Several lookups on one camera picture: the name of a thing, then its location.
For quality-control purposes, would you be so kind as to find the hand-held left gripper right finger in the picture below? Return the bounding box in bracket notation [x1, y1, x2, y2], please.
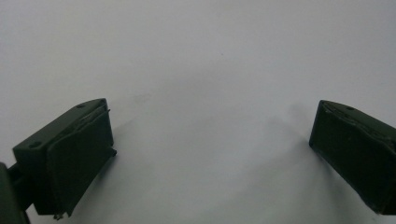
[308, 99, 396, 217]

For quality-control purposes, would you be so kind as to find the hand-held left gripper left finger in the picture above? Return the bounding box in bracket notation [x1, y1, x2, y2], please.
[12, 98, 118, 220]

